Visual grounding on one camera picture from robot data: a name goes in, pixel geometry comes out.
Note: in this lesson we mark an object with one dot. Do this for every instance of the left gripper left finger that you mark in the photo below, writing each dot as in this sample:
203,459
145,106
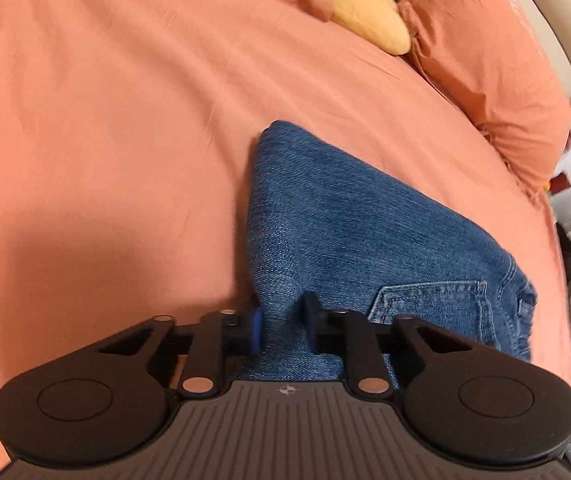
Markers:
218,337

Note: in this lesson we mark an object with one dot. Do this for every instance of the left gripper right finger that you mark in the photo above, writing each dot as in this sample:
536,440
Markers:
360,344

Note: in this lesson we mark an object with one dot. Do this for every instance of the blue denim jeans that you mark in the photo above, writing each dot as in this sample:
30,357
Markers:
323,221

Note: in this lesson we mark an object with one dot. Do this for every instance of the orange bed sheet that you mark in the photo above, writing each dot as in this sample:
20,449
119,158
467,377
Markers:
126,128

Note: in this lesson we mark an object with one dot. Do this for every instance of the dark red cup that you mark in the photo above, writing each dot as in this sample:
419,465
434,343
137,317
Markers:
559,183

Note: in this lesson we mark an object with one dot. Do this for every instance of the small yellow cushion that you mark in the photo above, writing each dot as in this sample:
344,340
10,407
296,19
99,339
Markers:
377,21

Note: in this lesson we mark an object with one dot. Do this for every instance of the right orange pillow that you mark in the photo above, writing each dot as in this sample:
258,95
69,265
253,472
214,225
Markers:
485,58

